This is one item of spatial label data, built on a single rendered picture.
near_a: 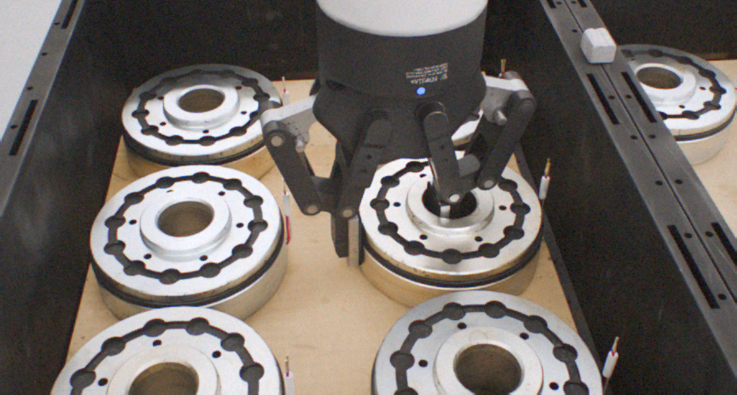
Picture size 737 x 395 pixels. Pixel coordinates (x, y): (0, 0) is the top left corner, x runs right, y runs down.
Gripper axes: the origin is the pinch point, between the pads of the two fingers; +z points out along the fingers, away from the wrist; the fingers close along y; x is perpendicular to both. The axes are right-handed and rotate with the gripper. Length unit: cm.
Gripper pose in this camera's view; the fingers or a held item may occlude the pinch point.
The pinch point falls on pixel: (394, 226)
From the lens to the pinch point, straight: 44.1
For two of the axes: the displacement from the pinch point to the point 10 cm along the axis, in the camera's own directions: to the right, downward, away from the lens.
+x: -2.1, -6.4, 7.4
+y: 9.8, -1.4, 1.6
